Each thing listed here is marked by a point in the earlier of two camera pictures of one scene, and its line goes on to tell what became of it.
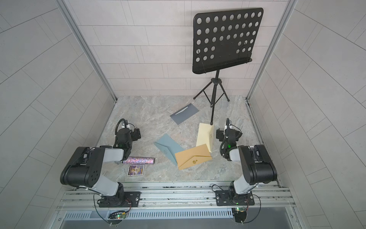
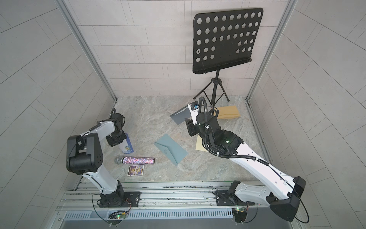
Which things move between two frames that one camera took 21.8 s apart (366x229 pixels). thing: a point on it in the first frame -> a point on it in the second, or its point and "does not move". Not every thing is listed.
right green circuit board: [240, 213] does not move
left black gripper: [134, 134] -> [114, 143]
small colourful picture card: [136, 170] does not move
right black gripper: [221, 133] -> [191, 126]
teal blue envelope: [169, 147] does not move
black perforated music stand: [222, 39] does not move
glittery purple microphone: [138, 161] does not move
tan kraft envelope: [192, 156] -> [228, 112]
